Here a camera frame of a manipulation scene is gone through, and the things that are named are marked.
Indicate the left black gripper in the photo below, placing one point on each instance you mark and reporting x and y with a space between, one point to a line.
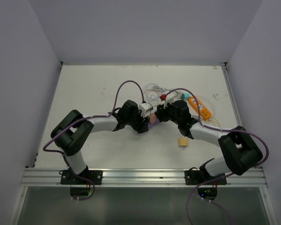
141 127

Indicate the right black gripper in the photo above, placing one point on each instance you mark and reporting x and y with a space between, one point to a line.
160 111

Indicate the teal usb charger plug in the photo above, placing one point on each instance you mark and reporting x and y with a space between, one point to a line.
185 96

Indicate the pink plug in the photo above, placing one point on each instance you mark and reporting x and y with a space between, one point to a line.
152 118

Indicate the purple power strip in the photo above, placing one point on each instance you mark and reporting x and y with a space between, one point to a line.
151 125

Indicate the orange power strip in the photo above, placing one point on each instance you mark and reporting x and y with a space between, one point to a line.
200 108

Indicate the yellow usb charger plug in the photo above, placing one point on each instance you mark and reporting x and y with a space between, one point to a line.
183 142

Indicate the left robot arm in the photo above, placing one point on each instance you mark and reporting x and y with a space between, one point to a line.
72 132

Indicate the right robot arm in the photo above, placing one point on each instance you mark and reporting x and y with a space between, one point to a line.
239 151

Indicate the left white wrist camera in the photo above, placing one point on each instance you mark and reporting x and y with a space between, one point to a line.
145 109

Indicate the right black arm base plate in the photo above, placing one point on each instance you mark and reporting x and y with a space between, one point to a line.
195 176

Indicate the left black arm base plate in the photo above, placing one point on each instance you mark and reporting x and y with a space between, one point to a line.
84 178

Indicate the aluminium front rail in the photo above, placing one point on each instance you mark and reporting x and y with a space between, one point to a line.
152 178

